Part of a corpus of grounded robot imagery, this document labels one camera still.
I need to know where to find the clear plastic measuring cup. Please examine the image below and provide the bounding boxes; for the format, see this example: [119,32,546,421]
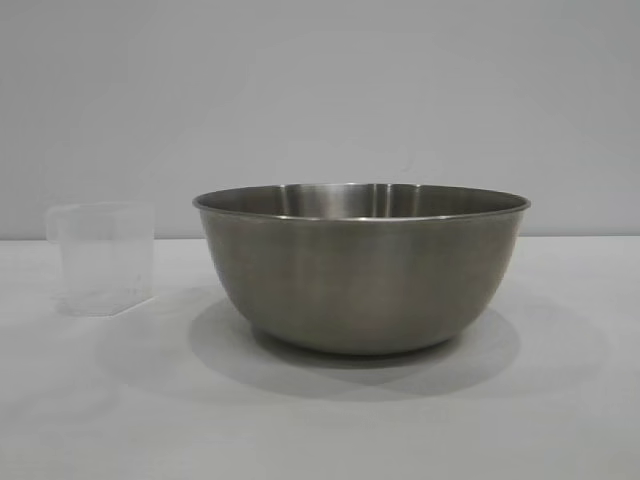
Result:
[45,201,153,316]

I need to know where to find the stainless steel mixing bowl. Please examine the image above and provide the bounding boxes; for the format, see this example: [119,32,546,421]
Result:
[191,182,532,356]

